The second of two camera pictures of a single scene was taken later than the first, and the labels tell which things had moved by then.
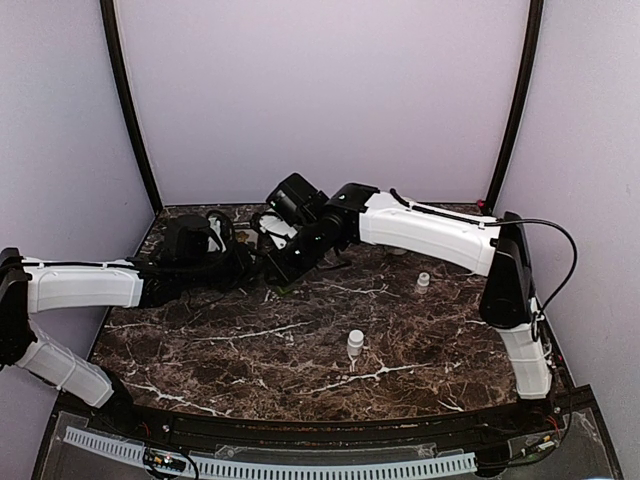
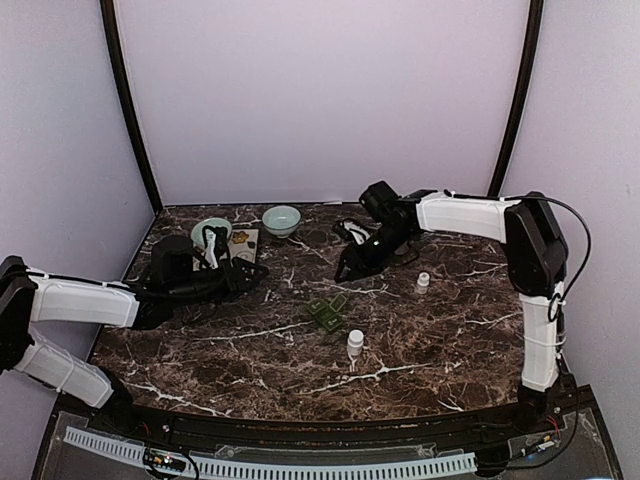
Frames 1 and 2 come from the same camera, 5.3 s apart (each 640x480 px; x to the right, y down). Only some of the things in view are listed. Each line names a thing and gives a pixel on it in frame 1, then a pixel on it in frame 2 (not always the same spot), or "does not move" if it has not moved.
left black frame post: [108, 13] does not move
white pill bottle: [355, 342] does not move
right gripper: [287, 272] → [359, 262]
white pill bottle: [423, 282] does not move
